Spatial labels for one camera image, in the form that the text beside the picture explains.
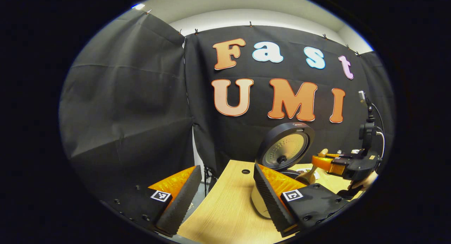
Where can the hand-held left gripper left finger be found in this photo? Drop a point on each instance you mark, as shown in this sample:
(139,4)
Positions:
(183,201)

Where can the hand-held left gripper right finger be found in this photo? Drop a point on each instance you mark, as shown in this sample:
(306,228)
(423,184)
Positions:
(269,201)

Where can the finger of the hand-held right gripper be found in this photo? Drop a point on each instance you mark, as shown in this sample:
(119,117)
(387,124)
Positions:
(334,154)
(324,163)

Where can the wooden spoon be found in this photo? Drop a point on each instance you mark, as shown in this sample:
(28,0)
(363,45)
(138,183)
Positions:
(310,173)

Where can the black rice cooker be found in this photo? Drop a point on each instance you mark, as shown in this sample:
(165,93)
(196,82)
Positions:
(285,145)

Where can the black tripod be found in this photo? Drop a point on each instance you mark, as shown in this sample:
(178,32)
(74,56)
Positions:
(208,175)

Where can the ceiling light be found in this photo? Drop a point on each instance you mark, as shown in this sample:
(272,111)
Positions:
(138,6)

